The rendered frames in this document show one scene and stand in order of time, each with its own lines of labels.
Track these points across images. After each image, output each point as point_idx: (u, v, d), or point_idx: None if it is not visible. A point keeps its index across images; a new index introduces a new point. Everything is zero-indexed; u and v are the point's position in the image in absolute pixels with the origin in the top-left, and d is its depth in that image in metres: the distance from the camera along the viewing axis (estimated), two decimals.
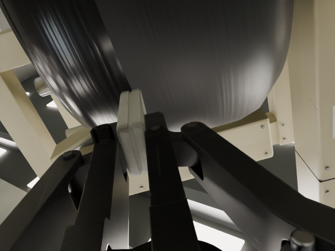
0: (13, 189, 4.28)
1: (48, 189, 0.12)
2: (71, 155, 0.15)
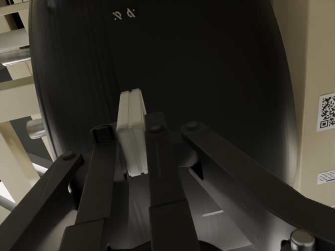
0: None
1: (48, 189, 0.12)
2: (71, 155, 0.15)
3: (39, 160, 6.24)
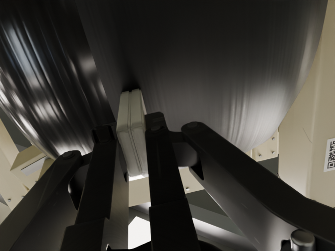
0: None
1: (48, 189, 0.12)
2: (71, 155, 0.15)
3: None
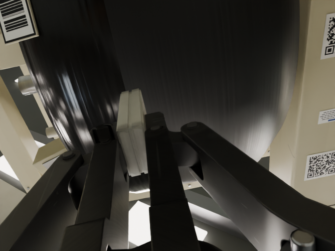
0: None
1: (48, 189, 0.12)
2: (71, 155, 0.15)
3: (38, 137, 6.23)
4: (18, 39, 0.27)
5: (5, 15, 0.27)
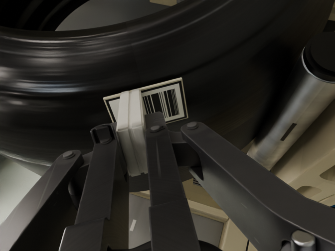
0: None
1: (48, 189, 0.12)
2: (71, 155, 0.15)
3: None
4: (112, 116, 0.23)
5: None
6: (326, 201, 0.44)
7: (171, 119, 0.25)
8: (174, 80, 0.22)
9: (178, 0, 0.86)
